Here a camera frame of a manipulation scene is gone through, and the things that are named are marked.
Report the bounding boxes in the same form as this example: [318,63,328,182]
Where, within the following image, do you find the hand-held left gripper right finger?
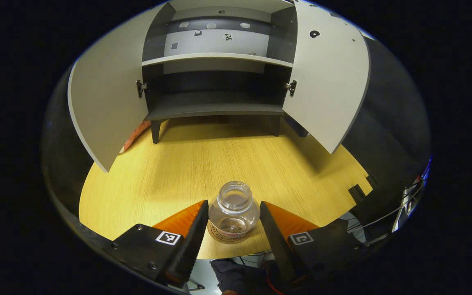
[259,201,370,287]

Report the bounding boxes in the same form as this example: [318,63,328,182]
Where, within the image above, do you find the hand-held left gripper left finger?
[103,200,210,287]

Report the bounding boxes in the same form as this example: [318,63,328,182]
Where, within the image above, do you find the round brown coaster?
[206,221,253,245]

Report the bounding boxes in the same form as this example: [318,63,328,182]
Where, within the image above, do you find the clear plastic bottle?
[207,181,260,242]

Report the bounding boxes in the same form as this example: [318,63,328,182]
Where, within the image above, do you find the white cabinet door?
[67,2,169,172]
[282,0,371,154]

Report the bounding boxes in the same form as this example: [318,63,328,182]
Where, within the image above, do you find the white cabinet shelf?
[142,52,294,68]

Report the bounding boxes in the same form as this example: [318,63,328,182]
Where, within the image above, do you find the black table clamp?
[349,184,366,204]

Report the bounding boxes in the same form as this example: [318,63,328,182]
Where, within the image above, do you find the black backdrop cloth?
[41,37,432,230]

